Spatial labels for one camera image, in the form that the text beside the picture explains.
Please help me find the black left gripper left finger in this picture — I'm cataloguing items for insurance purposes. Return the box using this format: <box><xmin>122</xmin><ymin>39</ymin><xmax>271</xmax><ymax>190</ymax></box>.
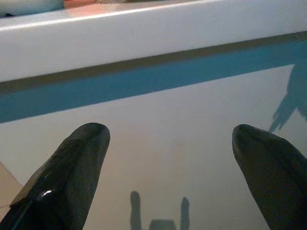
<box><xmin>0</xmin><ymin>122</ymin><xmax>111</xmax><ymax>230</ymax></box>

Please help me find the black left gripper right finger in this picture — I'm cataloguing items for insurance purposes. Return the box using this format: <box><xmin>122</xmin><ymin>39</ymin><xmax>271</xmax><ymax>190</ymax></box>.
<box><xmin>231</xmin><ymin>124</ymin><xmax>307</xmax><ymax>230</ymax></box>

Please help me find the white kitchen counter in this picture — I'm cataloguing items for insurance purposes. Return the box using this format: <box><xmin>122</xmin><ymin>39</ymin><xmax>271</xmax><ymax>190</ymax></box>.
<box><xmin>0</xmin><ymin>0</ymin><xmax>307</xmax><ymax>230</ymax></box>

